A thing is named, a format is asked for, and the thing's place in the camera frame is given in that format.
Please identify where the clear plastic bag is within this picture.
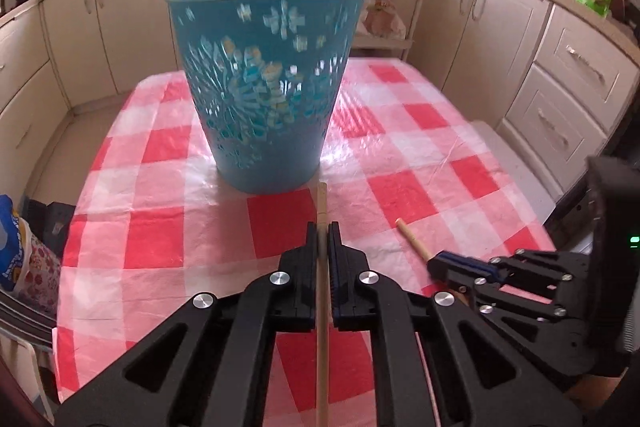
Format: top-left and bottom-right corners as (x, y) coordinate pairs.
(361, 0), (407, 40)

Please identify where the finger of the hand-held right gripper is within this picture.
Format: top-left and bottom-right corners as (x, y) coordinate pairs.
(436, 249), (591, 297)
(428, 262), (587, 324)

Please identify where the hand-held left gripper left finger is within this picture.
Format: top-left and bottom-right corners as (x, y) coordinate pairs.
(54, 221), (321, 427)

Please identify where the red white checkered tablecloth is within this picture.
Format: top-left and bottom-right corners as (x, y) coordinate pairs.
(52, 57), (558, 427)

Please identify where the beige cabinet with curved handles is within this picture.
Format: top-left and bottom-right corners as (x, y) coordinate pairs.
(405, 0), (553, 128)

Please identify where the floral printed bag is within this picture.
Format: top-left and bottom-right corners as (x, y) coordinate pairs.
(20, 232), (64, 319)

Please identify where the grey curved slatted frame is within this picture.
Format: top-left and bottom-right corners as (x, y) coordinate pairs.
(0, 291), (57, 344)

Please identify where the teal perforated plastic basket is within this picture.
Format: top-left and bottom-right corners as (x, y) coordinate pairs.
(166, 0), (371, 195)

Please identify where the beige drawer cabinet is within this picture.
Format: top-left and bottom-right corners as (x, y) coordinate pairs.
(495, 4), (640, 208)

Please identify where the beige cabinet with doors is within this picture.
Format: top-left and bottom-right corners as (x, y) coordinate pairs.
(0, 0), (278, 190)

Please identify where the single beige wooden chopstick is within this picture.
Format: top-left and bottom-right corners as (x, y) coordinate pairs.
(395, 218), (437, 262)
(315, 182), (332, 427)

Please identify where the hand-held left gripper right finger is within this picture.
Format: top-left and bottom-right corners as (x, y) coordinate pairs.
(327, 221), (583, 427)

